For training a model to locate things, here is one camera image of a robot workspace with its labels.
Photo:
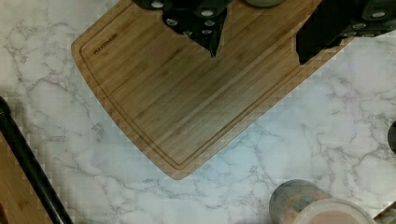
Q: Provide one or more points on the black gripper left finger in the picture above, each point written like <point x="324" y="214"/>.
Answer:
<point x="200" y="20"/>

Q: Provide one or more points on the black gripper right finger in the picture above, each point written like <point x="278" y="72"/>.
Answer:
<point x="335" y="20"/>

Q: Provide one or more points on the wooden drawer cabinet top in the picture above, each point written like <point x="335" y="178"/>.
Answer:
<point x="19" y="202"/>

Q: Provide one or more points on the light green bowl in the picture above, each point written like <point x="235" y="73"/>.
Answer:
<point x="264" y="3"/>

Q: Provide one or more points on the bamboo cutting board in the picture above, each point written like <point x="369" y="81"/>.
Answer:
<point x="179" y="105"/>

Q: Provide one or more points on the clear cereal jar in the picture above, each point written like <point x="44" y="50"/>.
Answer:
<point x="301" y="202"/>

